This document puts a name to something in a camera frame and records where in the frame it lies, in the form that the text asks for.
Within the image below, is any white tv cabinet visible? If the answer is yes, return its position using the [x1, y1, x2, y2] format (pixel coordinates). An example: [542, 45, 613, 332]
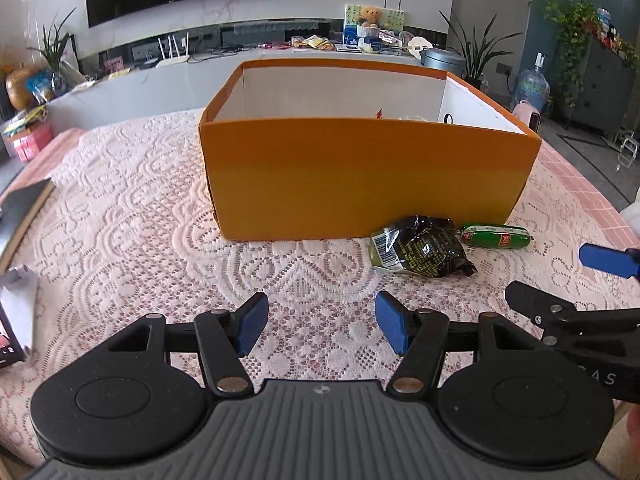
[47, 49, 420, 134]

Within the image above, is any dark green snack packet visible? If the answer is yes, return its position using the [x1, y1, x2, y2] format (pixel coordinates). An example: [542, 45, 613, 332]
[369, 216, 476, 278]

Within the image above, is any orange cardboard box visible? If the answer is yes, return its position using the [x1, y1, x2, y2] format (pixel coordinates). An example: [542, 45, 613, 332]
[198, 58, 541, 242]

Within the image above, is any smartphone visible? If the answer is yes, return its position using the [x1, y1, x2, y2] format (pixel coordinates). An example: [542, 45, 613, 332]
[0, 307, 26, 368]

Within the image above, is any potted plant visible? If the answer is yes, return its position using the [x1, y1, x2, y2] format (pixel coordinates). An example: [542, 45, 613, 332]
[440, 12, 522, 89]
[29, 8, 75, 96]

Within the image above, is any grey side cabinet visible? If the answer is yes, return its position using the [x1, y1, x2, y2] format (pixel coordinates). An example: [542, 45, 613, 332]
[568, 39, 636, 134]

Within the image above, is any potted plant left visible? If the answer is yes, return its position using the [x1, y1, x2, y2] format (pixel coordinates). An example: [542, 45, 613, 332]
[29, 8, 75, 96]

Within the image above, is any teddy bear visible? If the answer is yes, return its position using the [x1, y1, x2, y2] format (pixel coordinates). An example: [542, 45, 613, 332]
[357, 6, 382, 28]

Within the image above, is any white router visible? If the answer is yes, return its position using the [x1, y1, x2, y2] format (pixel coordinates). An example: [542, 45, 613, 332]
[156, 32, 191, 67]

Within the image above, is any grey blue trash bin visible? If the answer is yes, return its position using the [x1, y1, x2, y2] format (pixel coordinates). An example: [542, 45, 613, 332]
[420, 48, 466, 78]

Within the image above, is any potted plant right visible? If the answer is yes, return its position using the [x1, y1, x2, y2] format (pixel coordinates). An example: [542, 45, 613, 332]
[440, 12, 522, 89]

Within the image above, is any pink lace tablecloth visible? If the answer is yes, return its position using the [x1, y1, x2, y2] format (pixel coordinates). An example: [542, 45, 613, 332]
[1, 110, 639, 465]

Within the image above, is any black notebook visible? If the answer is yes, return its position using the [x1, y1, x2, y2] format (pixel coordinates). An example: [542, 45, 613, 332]
[0, 179, 54, 273]

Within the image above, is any hanging green vine plant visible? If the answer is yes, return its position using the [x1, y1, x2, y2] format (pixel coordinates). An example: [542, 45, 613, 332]
[544, 0, 600, 108]

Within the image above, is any green sausage stick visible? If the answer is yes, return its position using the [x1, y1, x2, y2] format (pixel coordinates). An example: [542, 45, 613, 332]
[460, 224, 533, 249]

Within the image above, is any blue water bottle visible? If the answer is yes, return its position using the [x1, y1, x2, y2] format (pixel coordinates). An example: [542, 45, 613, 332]
[512, 52, 550, 113]

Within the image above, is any pink red box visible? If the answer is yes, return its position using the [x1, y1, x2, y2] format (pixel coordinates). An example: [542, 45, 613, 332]
[10, 122, 53, 162]

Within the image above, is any orange brown vase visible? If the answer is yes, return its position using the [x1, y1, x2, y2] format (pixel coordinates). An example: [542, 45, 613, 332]
[6, 64, 40, 112]

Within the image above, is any pink small heater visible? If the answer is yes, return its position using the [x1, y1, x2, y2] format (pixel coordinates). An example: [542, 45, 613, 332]
[512, 100, 540, 132]

